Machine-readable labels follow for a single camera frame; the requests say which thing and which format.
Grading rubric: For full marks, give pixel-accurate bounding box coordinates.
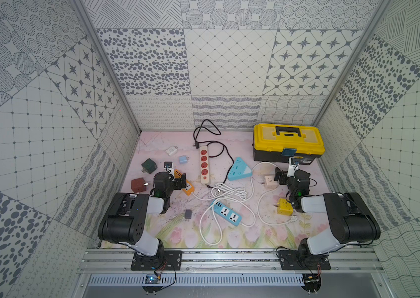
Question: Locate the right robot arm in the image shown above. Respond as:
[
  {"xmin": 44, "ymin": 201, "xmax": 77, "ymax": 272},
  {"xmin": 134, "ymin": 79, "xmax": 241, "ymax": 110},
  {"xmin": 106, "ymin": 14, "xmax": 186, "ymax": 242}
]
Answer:
[{"xmin": 274, "ymin": 168, "xmax": 381, "ymax": 257}]

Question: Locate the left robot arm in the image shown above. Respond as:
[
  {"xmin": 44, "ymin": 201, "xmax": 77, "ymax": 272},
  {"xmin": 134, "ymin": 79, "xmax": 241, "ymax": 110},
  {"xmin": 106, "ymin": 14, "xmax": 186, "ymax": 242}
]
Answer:
[{"xmin": 98, "ymin": 171, "xmax": 187, "ymax": 261}]

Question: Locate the blue power strip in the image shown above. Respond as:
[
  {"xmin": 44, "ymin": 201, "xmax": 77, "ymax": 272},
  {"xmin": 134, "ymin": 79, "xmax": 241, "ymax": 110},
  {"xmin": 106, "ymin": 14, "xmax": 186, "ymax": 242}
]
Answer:
[{"xmin": 213, "ymin": 201, "xmax": 242, "ymax": 227}]

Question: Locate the yellow plug adapter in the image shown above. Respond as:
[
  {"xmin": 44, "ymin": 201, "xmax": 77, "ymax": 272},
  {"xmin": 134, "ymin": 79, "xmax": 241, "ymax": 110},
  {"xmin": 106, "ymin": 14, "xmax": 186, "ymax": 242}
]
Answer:
[{"xmin": 274, "ymin": 198, "xmax": 294, "ymax": 216}]

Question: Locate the yellow black toolbox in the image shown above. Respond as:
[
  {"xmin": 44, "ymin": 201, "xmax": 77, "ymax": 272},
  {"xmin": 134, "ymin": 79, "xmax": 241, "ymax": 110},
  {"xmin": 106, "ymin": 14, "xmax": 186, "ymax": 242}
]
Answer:
[{"xmin": 253, "ymin": 124, "xmax": 325, "ymax": 165}]

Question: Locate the white USB charger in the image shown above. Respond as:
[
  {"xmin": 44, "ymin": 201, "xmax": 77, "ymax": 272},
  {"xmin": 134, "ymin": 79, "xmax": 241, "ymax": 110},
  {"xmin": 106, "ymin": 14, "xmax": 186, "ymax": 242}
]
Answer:
[{"xmin": 165, "ymin": 146, "xmax": 178, "ymax": 156}]

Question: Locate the dark grey plug adapter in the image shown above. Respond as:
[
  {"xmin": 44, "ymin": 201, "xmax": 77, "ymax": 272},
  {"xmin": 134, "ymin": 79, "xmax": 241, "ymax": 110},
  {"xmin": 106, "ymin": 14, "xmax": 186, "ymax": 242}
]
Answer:
[{"xmin": 184, "ymin": 209, "xmax": 192, "ymax": 220}]

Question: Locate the aluminium rail frame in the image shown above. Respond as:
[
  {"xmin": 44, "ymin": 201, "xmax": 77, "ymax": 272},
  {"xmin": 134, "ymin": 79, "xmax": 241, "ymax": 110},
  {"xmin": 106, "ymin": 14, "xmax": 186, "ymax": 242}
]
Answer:
[{"xmin": 77, "ymin": 247, "xmax": 384, "ymax": 274}]

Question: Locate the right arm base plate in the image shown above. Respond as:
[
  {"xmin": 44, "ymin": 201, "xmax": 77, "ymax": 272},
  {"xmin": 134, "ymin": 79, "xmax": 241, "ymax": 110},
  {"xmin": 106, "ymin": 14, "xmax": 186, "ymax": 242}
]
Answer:
[{"xmin": 275, "ymin": 248, "xmax": 331, "ymax": 271}]

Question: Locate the white power cable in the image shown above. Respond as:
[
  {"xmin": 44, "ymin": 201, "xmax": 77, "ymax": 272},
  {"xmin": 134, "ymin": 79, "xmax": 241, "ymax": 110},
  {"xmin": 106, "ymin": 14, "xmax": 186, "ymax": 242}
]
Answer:
[{"xmin": 198, "ymin": 161, "xmax": 300, "ymax": 247}]

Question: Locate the teal power strip base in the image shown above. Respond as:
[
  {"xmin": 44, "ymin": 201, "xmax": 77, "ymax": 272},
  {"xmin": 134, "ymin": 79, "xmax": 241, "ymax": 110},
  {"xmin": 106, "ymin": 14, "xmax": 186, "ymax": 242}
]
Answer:
[{"xmin": 227, "ymin": 157, "xmax": 252, "ymax": 181}]

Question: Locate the pink deer cube socket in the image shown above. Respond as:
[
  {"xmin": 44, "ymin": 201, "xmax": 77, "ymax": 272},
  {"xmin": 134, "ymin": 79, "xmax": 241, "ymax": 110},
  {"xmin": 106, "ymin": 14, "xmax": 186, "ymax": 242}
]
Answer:
[{"xmin": 263, "ymin": 175, "xmax": 279, "ymax": 189}]

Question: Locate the green dragon cube socket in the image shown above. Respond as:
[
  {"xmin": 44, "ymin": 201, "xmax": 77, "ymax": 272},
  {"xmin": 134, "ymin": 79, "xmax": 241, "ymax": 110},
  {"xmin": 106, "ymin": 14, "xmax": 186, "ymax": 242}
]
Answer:
[{"xmin": 141, "ymin": 158, "xmax": 158, "ymax": 174}]

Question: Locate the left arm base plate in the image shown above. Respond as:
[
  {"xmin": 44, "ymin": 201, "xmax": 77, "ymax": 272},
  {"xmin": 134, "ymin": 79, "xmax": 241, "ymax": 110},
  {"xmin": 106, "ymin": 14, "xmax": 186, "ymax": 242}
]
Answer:
[{"xmin": 130, "ymin": 250, "xmax": 183, "ymax": 271}]

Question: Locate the dark red cube socket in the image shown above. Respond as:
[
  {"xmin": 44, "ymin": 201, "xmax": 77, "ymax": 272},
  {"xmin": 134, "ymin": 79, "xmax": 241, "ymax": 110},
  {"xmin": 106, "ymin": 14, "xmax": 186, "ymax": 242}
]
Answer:
[{"xmin": 131, "ymin": 178, "xmax": 149, "ymax": 193}]

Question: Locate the light blue USB charger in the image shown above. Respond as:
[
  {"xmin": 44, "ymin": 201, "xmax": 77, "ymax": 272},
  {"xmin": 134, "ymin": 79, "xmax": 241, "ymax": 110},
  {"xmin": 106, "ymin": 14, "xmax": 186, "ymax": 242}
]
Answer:
[{"xmin": 178, "ymin": 155, "xmax": 189, "ymax": 165}]

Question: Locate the orange power strip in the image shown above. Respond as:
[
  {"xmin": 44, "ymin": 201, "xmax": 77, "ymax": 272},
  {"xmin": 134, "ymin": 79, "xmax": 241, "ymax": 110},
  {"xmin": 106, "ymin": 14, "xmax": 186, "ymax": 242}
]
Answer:
[{"xmin": 174, "ymin": 170, "xmax": 195, "ymax": 196}]

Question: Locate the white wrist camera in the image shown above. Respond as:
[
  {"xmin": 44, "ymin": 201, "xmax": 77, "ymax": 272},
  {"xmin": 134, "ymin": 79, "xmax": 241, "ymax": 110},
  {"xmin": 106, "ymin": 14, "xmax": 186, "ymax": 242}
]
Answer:
[{"xmin": 287, "ymin": 156, "xmax": 299, "ymax": 177}]

